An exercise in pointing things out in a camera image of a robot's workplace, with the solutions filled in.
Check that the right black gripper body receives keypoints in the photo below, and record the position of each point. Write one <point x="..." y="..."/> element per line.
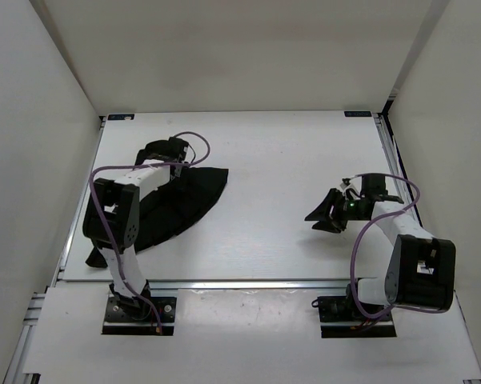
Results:
<point x="352" y="212"/>

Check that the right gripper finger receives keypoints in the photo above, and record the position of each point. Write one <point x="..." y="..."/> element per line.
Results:
<point x="329" y="225"/>
<point x="323" y="211"/>

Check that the black pleated skirt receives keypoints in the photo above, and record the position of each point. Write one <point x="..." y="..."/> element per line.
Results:
<point x="176" y="206"/>

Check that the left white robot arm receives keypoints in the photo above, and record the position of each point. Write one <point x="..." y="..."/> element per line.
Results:
<point x="111" y="222"/>

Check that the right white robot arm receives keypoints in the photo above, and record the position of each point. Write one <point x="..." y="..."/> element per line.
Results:
<point x="421" y="271"/>

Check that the left blue corner label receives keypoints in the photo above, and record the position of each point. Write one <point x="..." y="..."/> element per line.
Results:
<point x="120" y="117"/>

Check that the blue corner label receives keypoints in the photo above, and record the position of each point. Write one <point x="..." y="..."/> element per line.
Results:
<point x="120" y="117"/>
<point x="357" y="114"/>

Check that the right blue corner label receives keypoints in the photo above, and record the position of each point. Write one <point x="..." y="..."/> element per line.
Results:
<point x="357" y="114"/>

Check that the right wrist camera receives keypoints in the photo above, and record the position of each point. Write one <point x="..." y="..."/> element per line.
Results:
<point x="373" y="187"/>

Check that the right aluminium frame rail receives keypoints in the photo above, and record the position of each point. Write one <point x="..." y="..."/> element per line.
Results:
<point x="394" y="160"/>

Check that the aluminium frame rail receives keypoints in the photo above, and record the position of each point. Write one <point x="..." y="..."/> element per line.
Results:
<point x="314" y="284"/>
<point x="394" y="160"/>

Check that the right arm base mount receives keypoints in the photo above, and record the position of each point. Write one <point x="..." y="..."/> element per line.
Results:
<point x="340" y="318"/>

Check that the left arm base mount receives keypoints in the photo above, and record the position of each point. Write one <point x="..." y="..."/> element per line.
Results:
<point x="118" y="320"/>

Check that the front aluminium frame rail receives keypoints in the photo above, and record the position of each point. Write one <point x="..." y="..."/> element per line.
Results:
<point x="314" y="284"/>

